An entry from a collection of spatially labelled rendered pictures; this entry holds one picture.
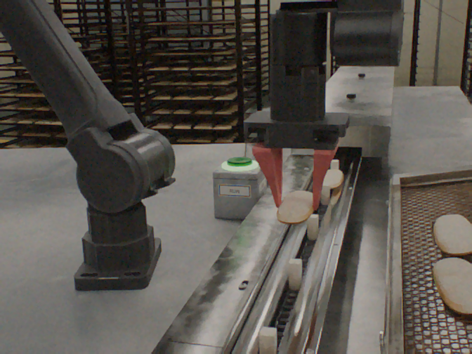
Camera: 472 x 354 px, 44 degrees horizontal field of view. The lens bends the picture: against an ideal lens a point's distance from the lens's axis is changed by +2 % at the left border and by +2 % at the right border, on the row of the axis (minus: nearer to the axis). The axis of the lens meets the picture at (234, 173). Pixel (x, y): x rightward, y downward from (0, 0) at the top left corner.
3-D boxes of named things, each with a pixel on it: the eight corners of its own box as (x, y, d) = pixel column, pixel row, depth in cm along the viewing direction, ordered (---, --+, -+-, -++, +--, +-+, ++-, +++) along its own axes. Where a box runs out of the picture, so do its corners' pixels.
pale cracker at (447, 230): (430, 220, 65) (429, 211, 64) (468, 217, 64) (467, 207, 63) (438, 258, 55) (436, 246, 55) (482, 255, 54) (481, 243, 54)
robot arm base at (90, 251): (99, 248, 79) (72, 291, 68) (93, 192, 77) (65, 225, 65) (162, 247, 79) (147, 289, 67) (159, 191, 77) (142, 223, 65)
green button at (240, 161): (230, 166, 92) (230, 156, 91) (255, 166, 91) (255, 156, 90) (223, 172, 88) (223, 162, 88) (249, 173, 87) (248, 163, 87)
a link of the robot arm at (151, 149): (112, 207, 75) (89, 222, 70) (105, 130, 72) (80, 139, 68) (178, 213, 72) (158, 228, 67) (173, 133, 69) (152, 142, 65)
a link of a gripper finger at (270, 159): (319, 220, 59) (322, 130, 57) (251, 215, 61) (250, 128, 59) (327, 199, 66) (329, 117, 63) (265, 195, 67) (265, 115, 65)
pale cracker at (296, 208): (287, 194, 68) (287, 185, 68) (320, 195, 67) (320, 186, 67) (270, 223, 59) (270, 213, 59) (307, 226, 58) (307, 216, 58)
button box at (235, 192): (226, 222, 97) (224, 157, 94) (272, 225, 95) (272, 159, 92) (212, 240, 89) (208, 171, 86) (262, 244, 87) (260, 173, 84)
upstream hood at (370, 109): (345, 79, 225) (345, 57, 223) (394, 79, 220) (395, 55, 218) (289, 163, 109) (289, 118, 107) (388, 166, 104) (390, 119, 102)
